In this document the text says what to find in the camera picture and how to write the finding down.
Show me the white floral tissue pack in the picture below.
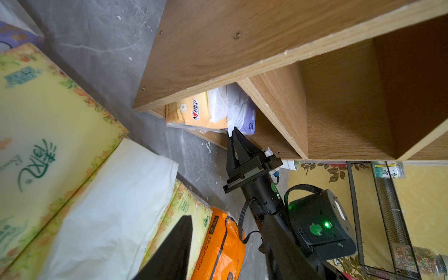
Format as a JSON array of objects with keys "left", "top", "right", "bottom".
[{"left": 39, "top": 139, "right": 179, "bottom": 280}]

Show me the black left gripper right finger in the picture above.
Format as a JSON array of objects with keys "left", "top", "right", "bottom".
[{"left": 262, "top": 216, "right": 324, "bottom": 280}]

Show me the yellow green floral tissue pack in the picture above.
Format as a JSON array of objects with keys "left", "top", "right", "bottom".
[{"left": 1, "top": 43, "right": 128, "bottom": 271}]

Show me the purple Vinda tissue pack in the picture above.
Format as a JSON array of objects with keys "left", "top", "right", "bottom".
[{"left": 1, "top": 21, "right": 43, "bottom": 53}]

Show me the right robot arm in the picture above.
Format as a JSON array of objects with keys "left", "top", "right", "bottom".
[{"left": 224, "top": 129, "right": 357, "bottom": 280}]

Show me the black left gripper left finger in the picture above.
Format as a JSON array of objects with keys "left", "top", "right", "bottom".
[{"left": 134, "top": 216, "right": 193, "bottom": 280}]

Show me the wooden shelf unit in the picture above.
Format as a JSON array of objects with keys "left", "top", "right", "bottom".
[{"left": 134, "top": 1, "right": 448, "bottom": 161}]

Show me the purple tissue pack bottom shelf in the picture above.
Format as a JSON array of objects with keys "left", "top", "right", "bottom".
[{"left": 207, "top": 83, "right": 257, "bottom": 135}]

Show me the small potted cactus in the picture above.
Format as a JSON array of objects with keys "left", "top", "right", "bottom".
[{"left": 281, "top": 160, "right": 301, "bottom": 171}]

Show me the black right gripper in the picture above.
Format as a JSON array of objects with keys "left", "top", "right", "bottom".
[{"left": 224, "top": 127, "right": 285, "bottom": 215}]

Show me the orange white tissue box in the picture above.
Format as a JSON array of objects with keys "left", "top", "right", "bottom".
[{"left": 191, "top": 207, "right": 246, "bottom": 280}]

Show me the printed jar on basket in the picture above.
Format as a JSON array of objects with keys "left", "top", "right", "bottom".
[{"left": 371, "top": 161, "right": 406, "bottom": 179}]

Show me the glass jar white lid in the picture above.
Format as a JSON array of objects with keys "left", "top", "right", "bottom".
[{"left": 392, "top": 243, "right": 448, "bottom": 277}]

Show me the orange tissue pack bottom shelf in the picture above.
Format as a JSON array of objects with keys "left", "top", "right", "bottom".
[{"left": 166, "top": 92, "right": 228, "bottom": 133}]

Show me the black wire wall basket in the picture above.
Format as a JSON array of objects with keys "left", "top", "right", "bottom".
[{"left": 346, "top": 161, "right": 422, "bottom": 280}]

